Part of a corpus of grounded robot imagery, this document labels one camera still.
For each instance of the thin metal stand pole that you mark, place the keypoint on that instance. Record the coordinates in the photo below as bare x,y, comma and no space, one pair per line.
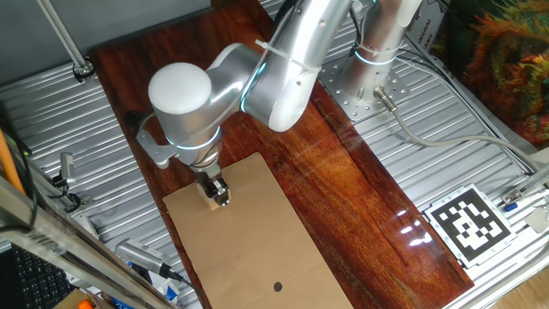
64,38

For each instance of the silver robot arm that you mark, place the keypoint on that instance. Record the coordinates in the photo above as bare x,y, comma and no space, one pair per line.
274,73

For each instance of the small metal corner bracket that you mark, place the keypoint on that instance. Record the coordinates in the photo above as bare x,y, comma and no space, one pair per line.
511,196

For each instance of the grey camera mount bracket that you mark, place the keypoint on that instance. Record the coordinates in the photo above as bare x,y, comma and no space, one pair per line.
156,150

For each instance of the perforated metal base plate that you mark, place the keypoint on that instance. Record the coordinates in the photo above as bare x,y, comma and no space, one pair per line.
334,86

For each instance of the light wooden block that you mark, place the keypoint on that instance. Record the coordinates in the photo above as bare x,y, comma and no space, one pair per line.
205,198

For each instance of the orange rod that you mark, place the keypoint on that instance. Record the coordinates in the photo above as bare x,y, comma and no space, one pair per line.
9,163

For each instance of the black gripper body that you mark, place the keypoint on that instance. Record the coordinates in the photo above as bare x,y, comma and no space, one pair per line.
208,173

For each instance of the black white fiducial marker board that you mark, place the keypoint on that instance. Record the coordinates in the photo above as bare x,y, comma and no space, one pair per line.
469,225

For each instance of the aluminium frame beam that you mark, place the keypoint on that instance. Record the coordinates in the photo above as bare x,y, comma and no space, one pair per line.
64,244

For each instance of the black keyboard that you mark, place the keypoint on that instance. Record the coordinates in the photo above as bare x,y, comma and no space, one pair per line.
38,283

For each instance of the brown cardboard sheet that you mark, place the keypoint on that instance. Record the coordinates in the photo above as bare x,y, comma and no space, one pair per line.
249,240

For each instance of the small silver camera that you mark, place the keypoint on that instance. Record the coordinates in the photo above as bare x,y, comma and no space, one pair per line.
68,167

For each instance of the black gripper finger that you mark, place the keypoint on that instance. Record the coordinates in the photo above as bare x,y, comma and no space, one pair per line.
211,193
223,191

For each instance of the colourful patterned cloth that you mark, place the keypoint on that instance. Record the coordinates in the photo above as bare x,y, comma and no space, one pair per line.
497,60

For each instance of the silver depth camera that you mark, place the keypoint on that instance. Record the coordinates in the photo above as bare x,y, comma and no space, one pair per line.
141,255

